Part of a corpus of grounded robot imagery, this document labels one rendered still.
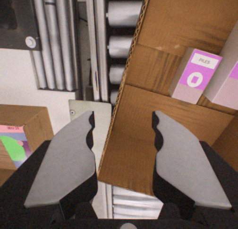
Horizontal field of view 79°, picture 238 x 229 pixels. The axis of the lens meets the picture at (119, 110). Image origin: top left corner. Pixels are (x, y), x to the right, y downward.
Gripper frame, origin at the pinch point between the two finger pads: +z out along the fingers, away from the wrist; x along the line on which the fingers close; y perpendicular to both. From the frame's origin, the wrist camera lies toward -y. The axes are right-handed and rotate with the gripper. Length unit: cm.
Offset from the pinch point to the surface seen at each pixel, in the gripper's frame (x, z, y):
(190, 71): 13.2, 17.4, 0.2
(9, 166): -42, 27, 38
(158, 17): 7.1, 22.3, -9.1
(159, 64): 8.4, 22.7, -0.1
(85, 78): -28, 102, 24
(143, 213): 9, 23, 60
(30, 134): -22.1, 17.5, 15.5
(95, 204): -34, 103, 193
